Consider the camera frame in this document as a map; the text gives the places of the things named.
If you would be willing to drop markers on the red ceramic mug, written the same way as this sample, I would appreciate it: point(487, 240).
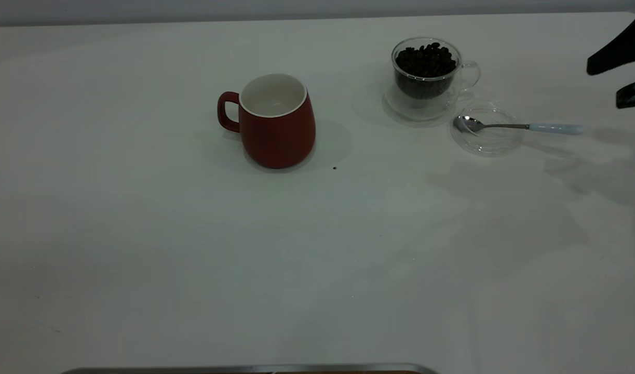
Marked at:
point(278, 132)

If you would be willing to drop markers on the coffee beans pile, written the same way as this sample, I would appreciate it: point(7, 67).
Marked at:
point(425, 65)

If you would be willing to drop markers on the clear glass saucer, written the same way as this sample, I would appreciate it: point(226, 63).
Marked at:
point(421, 111)

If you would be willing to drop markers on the grey metal edge strip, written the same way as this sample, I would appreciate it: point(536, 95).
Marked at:
point(244, 370)

